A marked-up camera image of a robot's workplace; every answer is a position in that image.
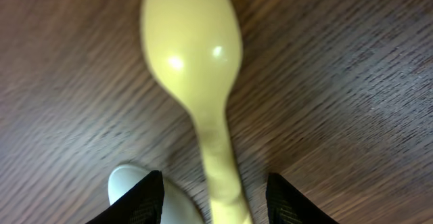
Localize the white plastic spoon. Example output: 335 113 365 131
108 164 205 224

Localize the yellow plastic spoon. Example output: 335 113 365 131
141 0 252 223

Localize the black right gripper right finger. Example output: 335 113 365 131
266 173 338 224

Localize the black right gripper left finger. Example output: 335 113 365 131
87 171 164 224

